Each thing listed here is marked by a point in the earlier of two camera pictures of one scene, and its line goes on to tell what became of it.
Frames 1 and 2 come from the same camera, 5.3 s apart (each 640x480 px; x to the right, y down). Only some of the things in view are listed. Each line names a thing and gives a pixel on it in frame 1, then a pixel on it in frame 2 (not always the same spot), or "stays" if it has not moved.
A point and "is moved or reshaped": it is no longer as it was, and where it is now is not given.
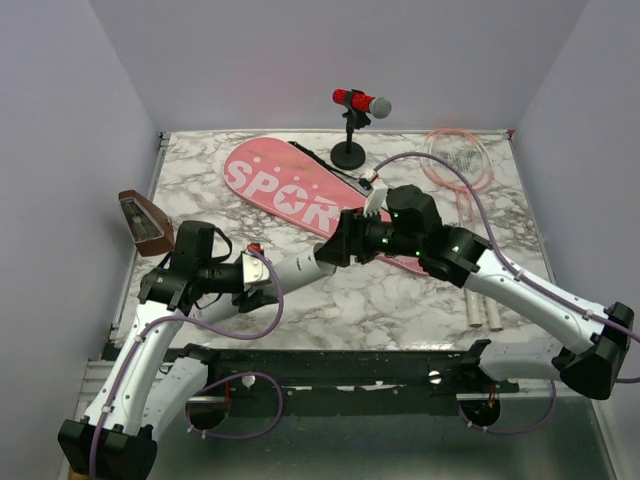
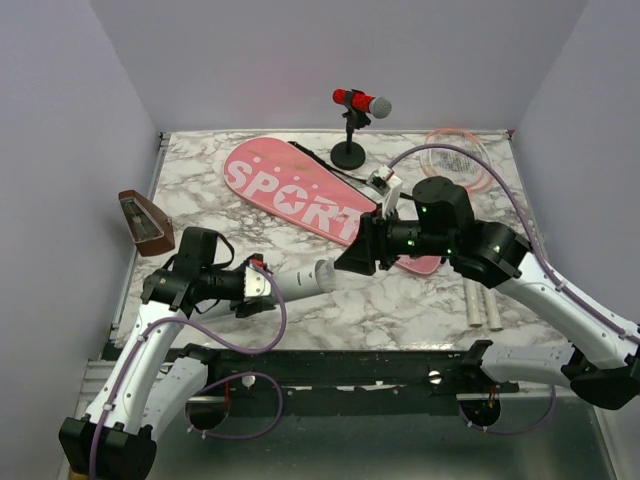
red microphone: (379, 107) stays
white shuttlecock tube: (315, 261) is moved or reshaped
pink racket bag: (300, 187) stays
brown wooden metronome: (152, 230) stays
